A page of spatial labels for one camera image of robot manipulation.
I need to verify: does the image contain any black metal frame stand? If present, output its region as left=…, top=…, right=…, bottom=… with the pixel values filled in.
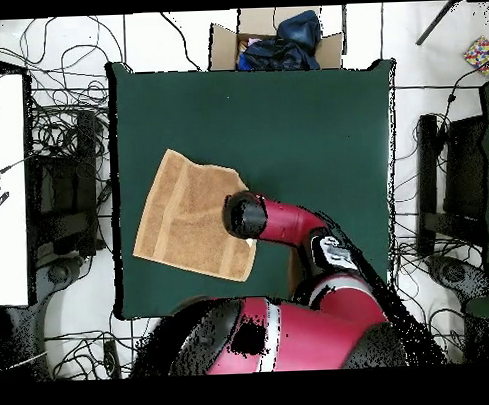
left=412, top=111, right=489, bottom=260
left=26, top=108, right=105, bottom=259

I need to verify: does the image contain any colourful patterned cloth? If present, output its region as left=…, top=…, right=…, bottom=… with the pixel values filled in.
left=462, top=35, right=489, bottom=76

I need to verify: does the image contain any black round floor base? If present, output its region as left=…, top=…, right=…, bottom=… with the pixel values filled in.
left=425, top=252, right=489, bottom=303

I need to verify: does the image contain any black metal rod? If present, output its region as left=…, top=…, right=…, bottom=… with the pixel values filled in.
left=413, top=0, right=462, bottom=46

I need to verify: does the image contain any white side table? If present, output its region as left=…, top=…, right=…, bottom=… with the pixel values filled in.
left=0, top=71, right=33, bottom=308

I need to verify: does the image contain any dark blue clothes pile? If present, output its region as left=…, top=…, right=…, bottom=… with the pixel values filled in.
left=234, top=9, right=325, bottom=74

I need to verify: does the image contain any brown cardboard box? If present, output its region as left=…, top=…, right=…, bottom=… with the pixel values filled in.
left=207, top=4, right=347, bottom=75

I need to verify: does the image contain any tan terry towel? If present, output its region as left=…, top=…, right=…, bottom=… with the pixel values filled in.
left=128, top=145, right=259, bottom=286

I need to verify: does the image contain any black floor cable tangle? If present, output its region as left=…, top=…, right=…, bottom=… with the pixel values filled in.
left=0, top=14, right=131, bottom=260
left=390, top=205, right=488, bottom=266

